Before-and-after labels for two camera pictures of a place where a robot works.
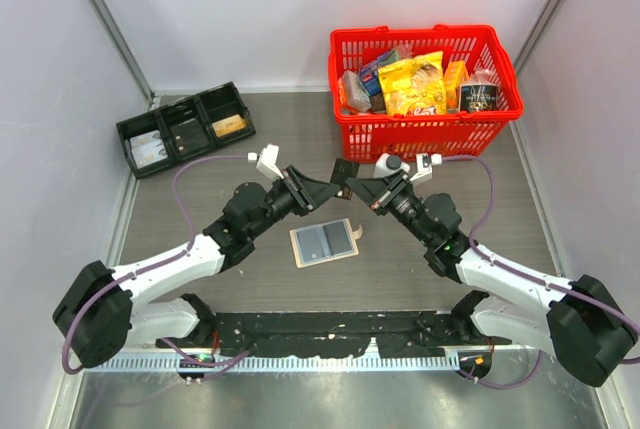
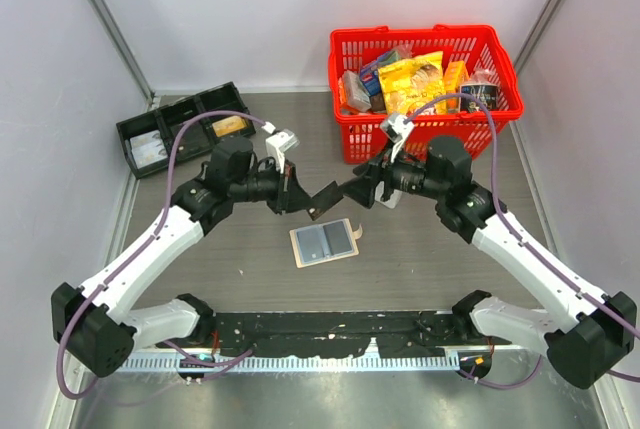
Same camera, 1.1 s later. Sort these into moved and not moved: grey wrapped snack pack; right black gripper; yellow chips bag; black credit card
Moved: black credit card; right black gripper
Not moved: yellow chips bag; grey wrapped snack pack
